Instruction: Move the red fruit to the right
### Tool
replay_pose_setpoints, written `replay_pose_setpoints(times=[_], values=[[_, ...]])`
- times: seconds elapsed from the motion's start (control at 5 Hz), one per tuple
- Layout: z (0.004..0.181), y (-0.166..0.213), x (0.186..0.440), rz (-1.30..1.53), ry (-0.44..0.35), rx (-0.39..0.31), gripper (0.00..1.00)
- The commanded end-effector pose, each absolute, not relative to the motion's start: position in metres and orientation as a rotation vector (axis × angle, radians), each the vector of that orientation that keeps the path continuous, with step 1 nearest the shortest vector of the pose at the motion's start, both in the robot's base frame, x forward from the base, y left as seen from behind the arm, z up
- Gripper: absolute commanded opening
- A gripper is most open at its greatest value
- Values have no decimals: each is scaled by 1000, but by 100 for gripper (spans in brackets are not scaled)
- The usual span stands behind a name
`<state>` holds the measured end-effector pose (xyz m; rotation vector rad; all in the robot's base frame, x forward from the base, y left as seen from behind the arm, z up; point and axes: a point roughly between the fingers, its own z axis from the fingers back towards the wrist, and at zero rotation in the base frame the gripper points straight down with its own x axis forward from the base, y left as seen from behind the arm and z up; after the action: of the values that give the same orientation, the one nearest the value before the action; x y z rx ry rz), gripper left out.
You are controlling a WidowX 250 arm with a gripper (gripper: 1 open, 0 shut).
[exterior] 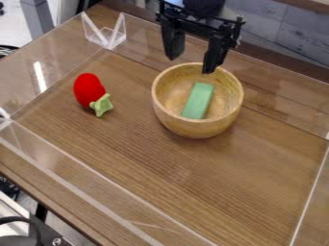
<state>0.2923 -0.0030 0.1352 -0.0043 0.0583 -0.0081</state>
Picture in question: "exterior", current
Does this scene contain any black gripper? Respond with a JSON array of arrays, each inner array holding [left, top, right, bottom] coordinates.
[[156, 0, 247, 74]]

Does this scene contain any red plush strawberry green stem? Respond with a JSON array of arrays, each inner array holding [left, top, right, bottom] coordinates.
[[73, 73, 113, 117]]

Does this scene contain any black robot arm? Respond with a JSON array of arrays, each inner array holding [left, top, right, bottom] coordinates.
[[154, 0, 245, 74]]

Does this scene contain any wooden bowl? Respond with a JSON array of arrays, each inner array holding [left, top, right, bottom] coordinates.
[[150, 62, 244, 138]]

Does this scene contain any green rectangular block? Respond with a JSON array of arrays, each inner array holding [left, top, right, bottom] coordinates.
[[180, 83, 213, 119]]

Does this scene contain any clear acrylic corner bracket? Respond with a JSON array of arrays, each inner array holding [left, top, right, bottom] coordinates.
[[81, 12, 126, 50]]

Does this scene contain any clear acrylic enclosure wall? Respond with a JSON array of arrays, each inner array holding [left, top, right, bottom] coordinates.
[[0, 15, 329, 246]]

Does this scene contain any black metal base bracket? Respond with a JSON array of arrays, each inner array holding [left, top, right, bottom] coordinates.
[[29, 214, 73, 246]]

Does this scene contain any black cable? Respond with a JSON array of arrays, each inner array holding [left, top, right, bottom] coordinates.
[[0, 215, 43, 246]]

